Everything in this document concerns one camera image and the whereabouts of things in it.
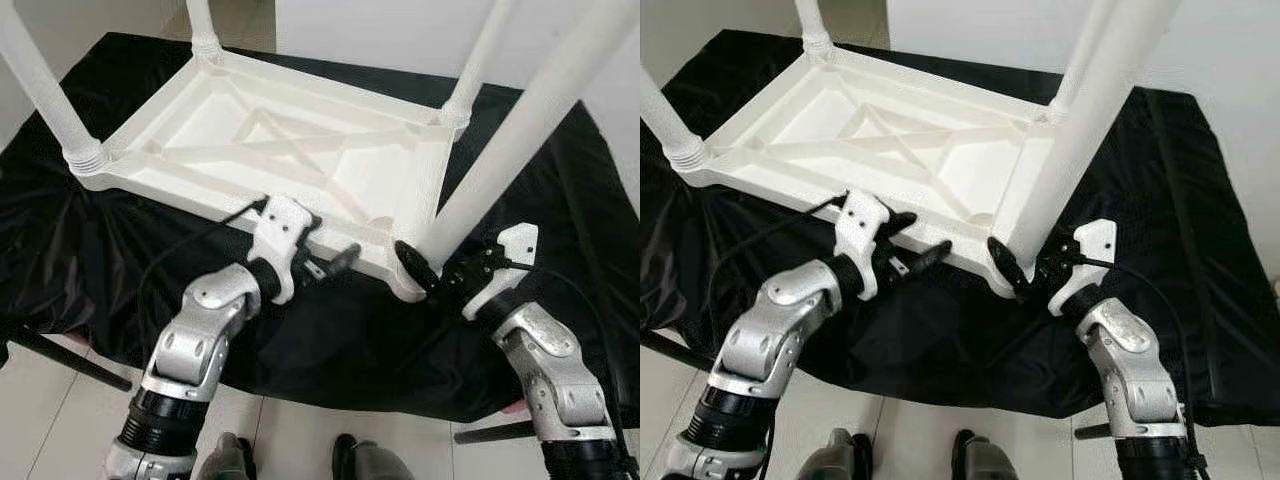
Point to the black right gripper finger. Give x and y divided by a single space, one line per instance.
417 267
1008 264

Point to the white plastic table leg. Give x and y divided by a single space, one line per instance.
668 125
480 60
1072 85
530 120
203 25
813 22
45 95
1100 110

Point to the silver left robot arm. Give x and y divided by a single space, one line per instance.
770 335
200 340

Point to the black table cloth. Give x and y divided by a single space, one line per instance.
60 250
1200 200

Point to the black metal table leg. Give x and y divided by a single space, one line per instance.
675 350
75 358
1093 431
495 432

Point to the grey right robot foot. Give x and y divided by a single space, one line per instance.
378 462
990 460

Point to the grey robot foot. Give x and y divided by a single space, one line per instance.
840 457
230 460
990 460
378 462

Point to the grey left robot foot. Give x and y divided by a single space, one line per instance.
840 457
230 460

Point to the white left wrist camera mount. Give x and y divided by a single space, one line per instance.
860 225
280 230

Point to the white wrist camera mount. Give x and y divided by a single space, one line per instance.
860 225
520 245
1098 240
280 230

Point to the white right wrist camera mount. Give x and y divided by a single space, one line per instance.
1098 240
520 245

